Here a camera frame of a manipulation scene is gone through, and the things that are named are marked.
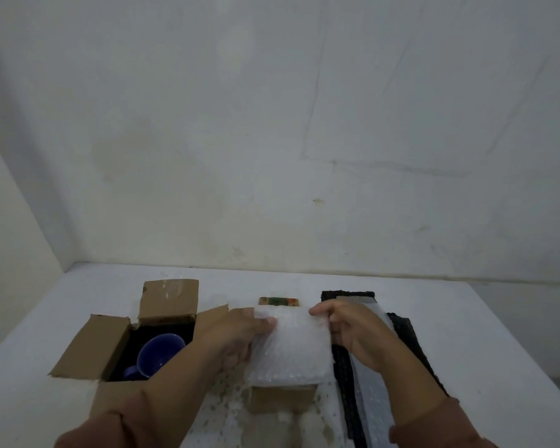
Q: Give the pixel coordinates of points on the person's left forearm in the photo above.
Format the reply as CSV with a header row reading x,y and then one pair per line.
x,y
158,405

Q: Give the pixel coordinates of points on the small colourful printed box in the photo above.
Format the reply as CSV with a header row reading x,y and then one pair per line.
x,y
280,301

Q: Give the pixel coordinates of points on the open brown cardboard box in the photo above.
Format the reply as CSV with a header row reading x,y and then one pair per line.
x,y
98,347

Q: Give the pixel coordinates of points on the person's right forearm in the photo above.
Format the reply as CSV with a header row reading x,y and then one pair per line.
x,y
424,401

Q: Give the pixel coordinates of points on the white bubble wrap sheet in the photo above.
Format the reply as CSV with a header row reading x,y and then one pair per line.
x,y
294,349

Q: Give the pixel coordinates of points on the small brown cardboard box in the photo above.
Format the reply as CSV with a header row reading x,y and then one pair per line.
x,y
280,398

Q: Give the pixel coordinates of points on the person's right thumb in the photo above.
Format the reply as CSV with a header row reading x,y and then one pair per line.
x,y
336,331

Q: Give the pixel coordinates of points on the blue ceramic mug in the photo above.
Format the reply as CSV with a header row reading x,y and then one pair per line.
x,y
161,354

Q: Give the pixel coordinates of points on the black foam sheet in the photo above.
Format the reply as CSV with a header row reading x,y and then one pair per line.
x,y
347,296
415,349

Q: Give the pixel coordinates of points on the person's right hand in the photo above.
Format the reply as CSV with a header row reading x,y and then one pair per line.
x,y
364,335

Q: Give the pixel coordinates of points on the person's left hand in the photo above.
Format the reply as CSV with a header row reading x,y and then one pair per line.
x,y
228,333

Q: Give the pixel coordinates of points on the clear bubble wrap sheet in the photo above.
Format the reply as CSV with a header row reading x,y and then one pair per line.
x,y
224,419

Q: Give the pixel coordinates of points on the person's left thumb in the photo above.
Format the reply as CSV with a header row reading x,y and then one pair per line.
x,y
266,325

